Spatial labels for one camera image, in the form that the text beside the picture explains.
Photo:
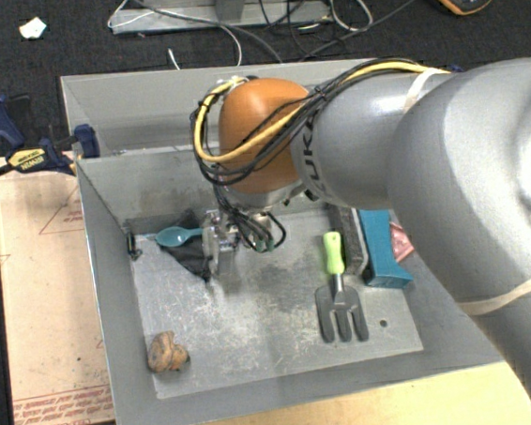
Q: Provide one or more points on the grey metal bin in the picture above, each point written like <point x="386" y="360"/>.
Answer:
<point x="259" y="330"/>

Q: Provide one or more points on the teal box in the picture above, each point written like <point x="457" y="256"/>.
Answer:
<point x="383" y="251"/>

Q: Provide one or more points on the black cylinder on white bracket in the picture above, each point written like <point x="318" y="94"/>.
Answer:
<point x="311" y="195"/>

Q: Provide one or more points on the dark grey flat block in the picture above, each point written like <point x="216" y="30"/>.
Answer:
<point x="351" y="240"/>

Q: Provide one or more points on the teal plastic spoon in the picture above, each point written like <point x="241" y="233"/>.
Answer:
<point x="174" y="236"/>

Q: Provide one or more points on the black cloth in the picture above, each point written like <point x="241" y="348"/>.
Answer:
<point x="190" y="257"/>

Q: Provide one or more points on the brown lumpy toy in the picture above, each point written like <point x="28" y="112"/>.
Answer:
<point x="166" y="353"/>

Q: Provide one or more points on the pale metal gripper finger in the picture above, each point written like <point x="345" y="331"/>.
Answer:
<point x="229" y="258"/>
<point x="210" y="245"/>

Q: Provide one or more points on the brown cardboard board red print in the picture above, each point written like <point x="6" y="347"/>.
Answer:
<point x="47" y="286"/>

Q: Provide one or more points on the pink packet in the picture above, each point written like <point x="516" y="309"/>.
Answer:
<point x="400" y="240"/>

